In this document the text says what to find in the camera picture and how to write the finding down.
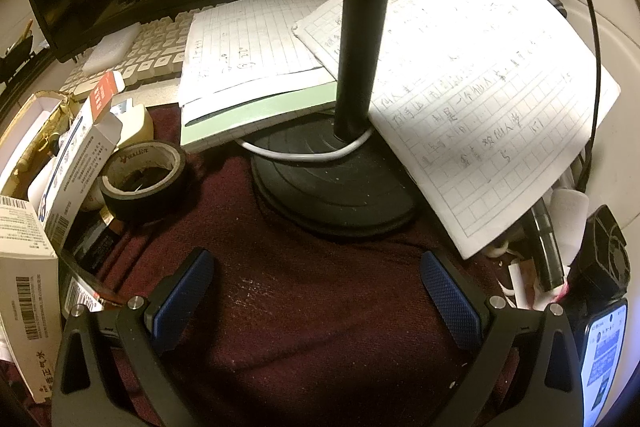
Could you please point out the black gold box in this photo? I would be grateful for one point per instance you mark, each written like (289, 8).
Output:
(97, 242)

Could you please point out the small barcode box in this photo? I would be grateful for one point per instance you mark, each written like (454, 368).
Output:
(80, 294)

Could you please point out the cream computer keyboard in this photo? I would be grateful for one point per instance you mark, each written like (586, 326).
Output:
(150, 52)

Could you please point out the gridded handwritten paper sheets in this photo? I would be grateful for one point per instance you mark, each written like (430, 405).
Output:
(475, 82)

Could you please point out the maroon cloth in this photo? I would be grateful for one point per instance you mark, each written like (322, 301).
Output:
(310, 307)

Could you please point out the black phone holder clamp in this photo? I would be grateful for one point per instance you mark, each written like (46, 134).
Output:
(600, 252)

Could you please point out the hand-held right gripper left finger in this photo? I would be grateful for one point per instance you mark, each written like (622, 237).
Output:
(182, 302)

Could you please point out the smartphone with lit screen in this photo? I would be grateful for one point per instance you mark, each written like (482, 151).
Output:
(605, 357)

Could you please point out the white box with gold edge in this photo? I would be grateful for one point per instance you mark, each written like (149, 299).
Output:
(30, 117)

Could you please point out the dark pen holder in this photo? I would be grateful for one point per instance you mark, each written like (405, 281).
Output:
(15, 57)

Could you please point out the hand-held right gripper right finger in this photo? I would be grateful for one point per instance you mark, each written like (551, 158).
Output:
(450, 302)

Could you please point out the large barcode medicine box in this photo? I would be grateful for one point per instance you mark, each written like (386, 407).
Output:
(25, 287)

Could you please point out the white foam block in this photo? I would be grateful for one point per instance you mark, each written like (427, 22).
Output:
(112, 47)

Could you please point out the gold cardboard insert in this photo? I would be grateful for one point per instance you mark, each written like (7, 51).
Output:
(47, 137)

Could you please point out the black tape roll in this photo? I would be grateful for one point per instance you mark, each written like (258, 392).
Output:
(112, 202)

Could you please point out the black marker pen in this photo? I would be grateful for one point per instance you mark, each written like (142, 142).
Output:
(547, 247)

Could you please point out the orange white medicine box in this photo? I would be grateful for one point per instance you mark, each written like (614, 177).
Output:
(80, 157)

